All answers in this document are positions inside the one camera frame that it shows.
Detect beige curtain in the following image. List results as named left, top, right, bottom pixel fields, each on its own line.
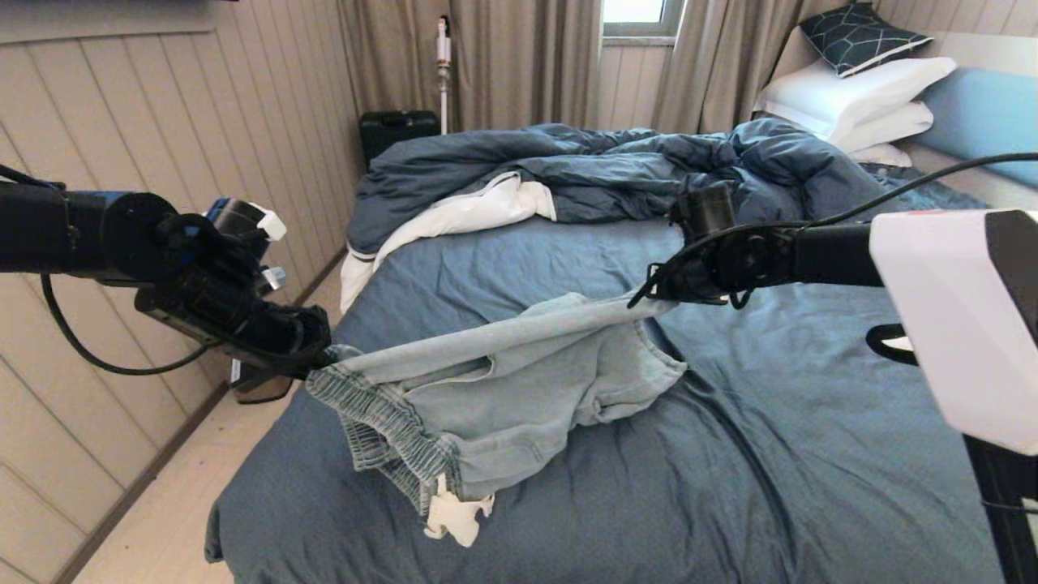
left=651, top=0, right=852, bottom=135
left=337, top=0, right=603, bottom=135

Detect dark blue crumpled duvet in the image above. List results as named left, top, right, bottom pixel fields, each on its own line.
left=347, top=116, right=893, bottom=254

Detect large white pillow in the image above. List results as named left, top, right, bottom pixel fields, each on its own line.
left=754, top=57, right=958, bottom=140

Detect bed with blue sheet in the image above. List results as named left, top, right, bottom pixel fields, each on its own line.
left=204, top=162, right=1006, bottom=584

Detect beige bed headboard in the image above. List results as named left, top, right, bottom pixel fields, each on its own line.
left=770, top=24, right=1038, bottom=212

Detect light blue denim shorts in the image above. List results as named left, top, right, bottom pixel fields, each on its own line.
left=306, top=292, right=688, bottom=548

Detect black hard case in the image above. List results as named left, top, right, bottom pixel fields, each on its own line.
left=360, top=110, right=441, bottom=167

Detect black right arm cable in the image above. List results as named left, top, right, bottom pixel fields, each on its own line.
left=628, top=152, right=1038, bottom=311

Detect dark patterned cushion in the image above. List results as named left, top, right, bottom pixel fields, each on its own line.
left=799, top=2, right=933, bottom=79

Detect light blue headboard pad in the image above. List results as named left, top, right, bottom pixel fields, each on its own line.
left=912, top=67, right=1038, bottom=189

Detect grey framed window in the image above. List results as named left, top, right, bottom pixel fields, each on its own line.
left=602, top=0, right=686, bottom=45

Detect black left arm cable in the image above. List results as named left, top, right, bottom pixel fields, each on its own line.
left=41, top=272, right=213, bottom=376

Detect brown trash bin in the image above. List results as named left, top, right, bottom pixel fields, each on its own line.
left=229, top=357, right=297, bottom=405

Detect white stick vacuum cleaner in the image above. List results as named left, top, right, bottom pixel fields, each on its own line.
left=435, top=16, right=453, bottom=135

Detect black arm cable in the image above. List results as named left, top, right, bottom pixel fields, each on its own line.
left=628, top=152, right=1038, bottom=311
left=41, top=272, right=213, bottom=376

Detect white bed linen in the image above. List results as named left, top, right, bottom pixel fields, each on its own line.
left=340, top=170, right=557, bottom=313

